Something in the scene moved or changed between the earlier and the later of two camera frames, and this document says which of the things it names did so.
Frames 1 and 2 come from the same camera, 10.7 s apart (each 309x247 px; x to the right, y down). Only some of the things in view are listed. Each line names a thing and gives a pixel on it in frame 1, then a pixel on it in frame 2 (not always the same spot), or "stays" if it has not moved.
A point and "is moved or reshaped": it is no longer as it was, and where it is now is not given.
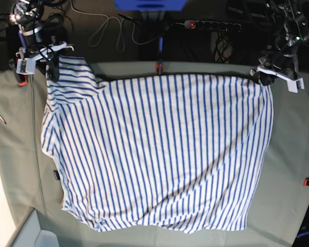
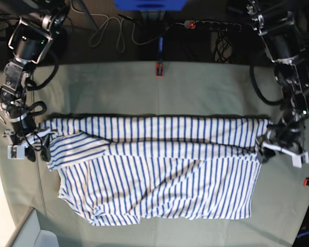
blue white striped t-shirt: x=178 y=153 is moved or reshaped
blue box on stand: x=150 y=5 stays
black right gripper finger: x=53 y=72 → x=45 y=150
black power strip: x=211 y=25 stays
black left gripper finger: x=266 y=79 → x=265 y=153
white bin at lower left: x=29 y=233 stays
